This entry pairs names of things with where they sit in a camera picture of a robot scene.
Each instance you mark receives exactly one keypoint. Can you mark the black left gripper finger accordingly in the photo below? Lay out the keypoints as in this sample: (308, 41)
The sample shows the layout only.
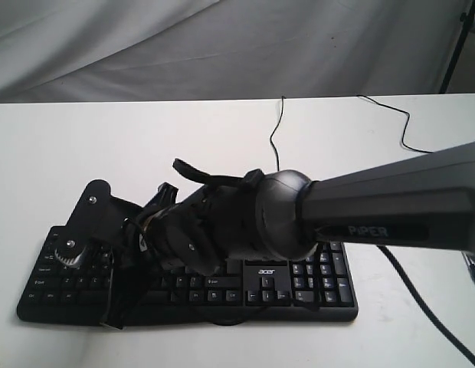
(128, 286)

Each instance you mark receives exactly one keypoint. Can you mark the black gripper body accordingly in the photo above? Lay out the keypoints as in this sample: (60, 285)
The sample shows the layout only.
(168, 234)

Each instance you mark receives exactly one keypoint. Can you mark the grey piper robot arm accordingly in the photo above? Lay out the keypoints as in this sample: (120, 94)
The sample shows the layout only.
(423, 202)

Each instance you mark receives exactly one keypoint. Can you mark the black acer keyboard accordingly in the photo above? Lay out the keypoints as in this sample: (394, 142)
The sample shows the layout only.
(318, 288)

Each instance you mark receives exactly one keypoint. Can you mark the grey backdrop cloth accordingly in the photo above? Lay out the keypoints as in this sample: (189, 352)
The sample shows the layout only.
(91, 51)

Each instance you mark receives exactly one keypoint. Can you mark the black tripod stand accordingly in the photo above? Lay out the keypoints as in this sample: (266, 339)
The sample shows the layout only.
(466, 18)

